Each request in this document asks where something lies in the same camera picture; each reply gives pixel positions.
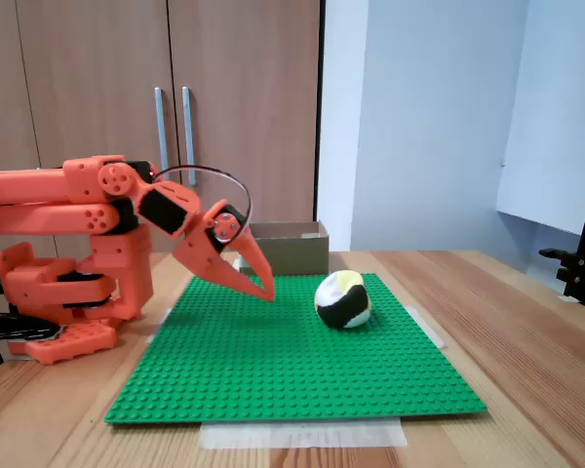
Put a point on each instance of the green studded baseplate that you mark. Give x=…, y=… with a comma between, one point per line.
x=297, y=365

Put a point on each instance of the black table clamp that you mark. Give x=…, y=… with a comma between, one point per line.
x=14, y=326

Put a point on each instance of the wide translucent tape strip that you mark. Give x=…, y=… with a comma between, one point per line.
x=302, y=435

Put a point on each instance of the white wall panel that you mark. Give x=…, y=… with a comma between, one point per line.
x=556, y=146

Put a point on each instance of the brown wooden cabinet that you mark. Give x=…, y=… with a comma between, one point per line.
x=102, y=29

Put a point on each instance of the black camera stand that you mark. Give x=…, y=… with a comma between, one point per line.
x=575, y=278

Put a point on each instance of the narrow translucent tape strip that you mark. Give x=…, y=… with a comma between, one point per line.
x=158, y=326
x=426, y=326

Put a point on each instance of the brown cardboard box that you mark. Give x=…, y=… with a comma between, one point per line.
x=297, y=256

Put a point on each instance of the white yellow black ball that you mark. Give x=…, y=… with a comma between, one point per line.
x=343, y=302

